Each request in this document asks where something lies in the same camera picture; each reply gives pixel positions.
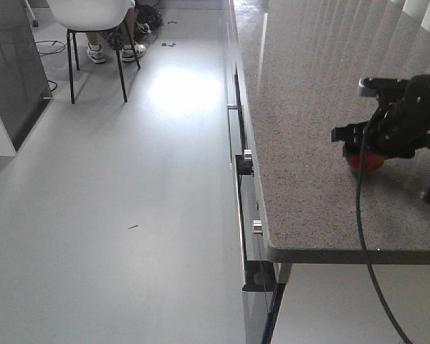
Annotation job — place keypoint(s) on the grey stone kitchen counter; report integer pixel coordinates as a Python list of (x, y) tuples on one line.
[(301, 65)]

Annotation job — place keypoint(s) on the white vertical curtain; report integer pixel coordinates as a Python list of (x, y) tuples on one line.
[(418, 10)]

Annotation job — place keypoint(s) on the grey cabinet island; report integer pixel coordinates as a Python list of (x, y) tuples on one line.
[(24, 88)]

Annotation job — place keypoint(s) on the white shell chair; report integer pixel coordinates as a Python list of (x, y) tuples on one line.
[(87, 16)]

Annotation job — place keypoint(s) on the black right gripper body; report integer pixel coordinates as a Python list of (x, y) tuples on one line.
[(399, 126)]

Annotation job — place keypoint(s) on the seated person in white shirt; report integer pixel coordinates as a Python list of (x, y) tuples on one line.
[(131, 49)]

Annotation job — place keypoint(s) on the red yellow apple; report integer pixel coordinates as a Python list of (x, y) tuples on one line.
[(367, 163)]

